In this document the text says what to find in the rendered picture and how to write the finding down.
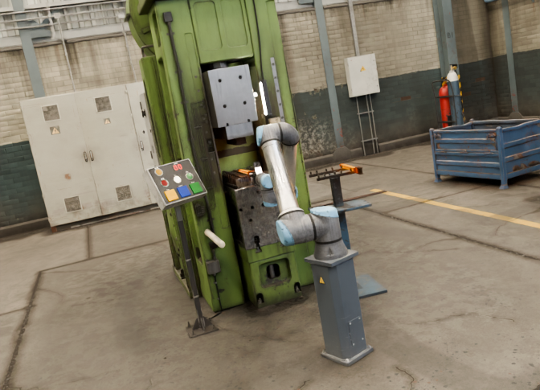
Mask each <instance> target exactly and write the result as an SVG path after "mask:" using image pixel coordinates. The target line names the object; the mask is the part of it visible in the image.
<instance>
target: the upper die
mask: <svg viewBox="0 0 540 390"><path fill-rule="evenodd" d="M213 133H214V137H215V139H223V140H230V139H234V138H241V137H246V136H250V135H254V132H253V127H252V122H246V123H242V124H238V125H230V126H226V127H221V128H213Z"/></svg>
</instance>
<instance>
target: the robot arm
mask: <svg viewBox="0 0 540 390"><path fill-rule="evenodd" d="M256 140H257V145H258V146H261V149H262V150H263V153H264V158H265V161H266V164H267V168H268V173H269V174H265V173H263V172H262V170H261V166H260V162H254V163H253V167H254V170H255V173H254V174H253V173H250V174H249V177H251V181H252V179H253V182H254V185H253V182H252V185H253V186H259V187H260V188H261V193H262V198H263V202H264V206H265V207H274V206H276V205H277V204H278V207H279V210H280V215H279V216H278V220H277V222H276V230H277V233H278V236H279V237H280V241H281V243H282V244H283V245H284V246H290V245H295V244H302V243H305V242H310V241H313V240H315V243H316V244H315V249H314V253H313V255H314V258H315V259H316V260H319V261H331V260H335V259H338V258H341V257H344V256H346V255H347V254H348V250H347V247H346V246H345V244H344V242H343V240H342V234H341V228H340V223H339V218H338V217H339V216H338V211H337V209H336V208H335V207H314V208H312V209H310V214H306V215H305V213H304V210H302V209H300V208H299V205H298V202H297V197H298V190H297V187H296V186H295V185H296V161H297V144H298V143H299V141H300V136H299V133H298V132H297V130H296V129H295V128H294V127H293V126H292V125H290V124H288V123H285V122H278V123H274V124H269V125H262V126H259V127H257V129H256ZM280 143H282V144H283V151H282V149H281V145H280Z"/></svg>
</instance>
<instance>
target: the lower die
mask: <svg viewBox="0 0 540 390"><path fill-rule="evenodd" d="M230 173H232V174H235V176H231V178H232V182H233V184H234V185H236V186H237V187H238V188H241V187H247V186H251V185H252V182H253V179H252V181H251V177H249V176H248V174H247V173H244V172H241V171H237V169H235V170H233V171H231V172H230ZM247 184H248V185H247ZM253 185H254V182H253Z"/></svg>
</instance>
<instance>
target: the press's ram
mask: <svg viewBox="0 0 540 390"><path fill-rule="evenodd" d="M202 78H203V83H204V87H205V91H206V95H207V103H208V108H209V112H210V116H211V124H212V128H221V127H226V126H230V125H238V124H242V123H246V122H251V121H258V117H257V112H256V103H255V99H254V96H257V93H256V92H253V90H252V81H251V77H250V72H249V67H248V64H245V65H240V66H235V67H230V68H220V69H215V70H210V71H206V72H204V73H202Z"/></svg>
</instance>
